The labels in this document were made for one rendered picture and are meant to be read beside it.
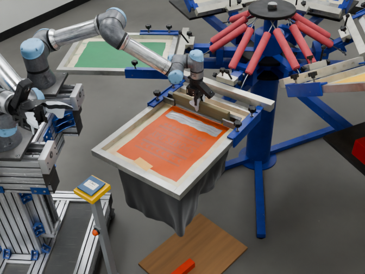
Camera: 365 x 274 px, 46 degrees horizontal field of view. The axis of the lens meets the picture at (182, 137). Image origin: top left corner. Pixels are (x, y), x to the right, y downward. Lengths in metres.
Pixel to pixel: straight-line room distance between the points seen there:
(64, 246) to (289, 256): 1.48
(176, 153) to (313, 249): 1.31
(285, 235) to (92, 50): 1.96
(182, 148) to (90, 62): 1.18
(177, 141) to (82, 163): 1.56
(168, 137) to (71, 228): 1.01
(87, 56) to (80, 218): 1.16
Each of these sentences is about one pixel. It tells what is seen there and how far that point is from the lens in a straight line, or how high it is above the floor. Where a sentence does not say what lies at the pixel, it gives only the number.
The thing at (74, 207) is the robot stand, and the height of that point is 0.21.
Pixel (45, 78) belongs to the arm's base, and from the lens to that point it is 2.39.
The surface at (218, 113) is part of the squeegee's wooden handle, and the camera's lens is 2.43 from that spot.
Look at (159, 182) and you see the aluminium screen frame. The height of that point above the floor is 0.99.
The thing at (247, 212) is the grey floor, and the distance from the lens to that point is 3.28.
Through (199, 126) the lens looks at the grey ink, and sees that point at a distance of 2.47.
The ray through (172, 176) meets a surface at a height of 0.96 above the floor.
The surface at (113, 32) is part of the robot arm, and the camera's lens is 2.17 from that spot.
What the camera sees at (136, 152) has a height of 0.96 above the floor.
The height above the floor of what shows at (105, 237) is 0.58.
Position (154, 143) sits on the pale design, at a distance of 2.37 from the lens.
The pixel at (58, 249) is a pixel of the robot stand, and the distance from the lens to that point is 2.95.
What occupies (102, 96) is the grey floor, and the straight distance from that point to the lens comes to 4.58.
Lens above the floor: 2.47
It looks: 39 degrees down
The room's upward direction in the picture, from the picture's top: 3 degrees counter-clockwise
